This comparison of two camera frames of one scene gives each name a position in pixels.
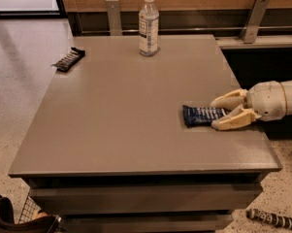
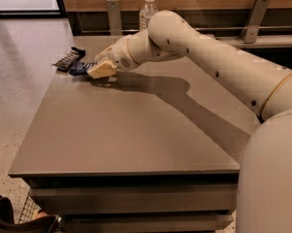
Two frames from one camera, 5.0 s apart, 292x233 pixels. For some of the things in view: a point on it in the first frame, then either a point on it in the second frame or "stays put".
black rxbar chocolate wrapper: [66, 63] stays put
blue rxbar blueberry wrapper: [196, 116] → [81, 68]
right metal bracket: [254, 19] stays put
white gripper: [266, 100] → [118, 54]
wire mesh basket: [31, 210] stays put
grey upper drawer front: [121, 199] stays put
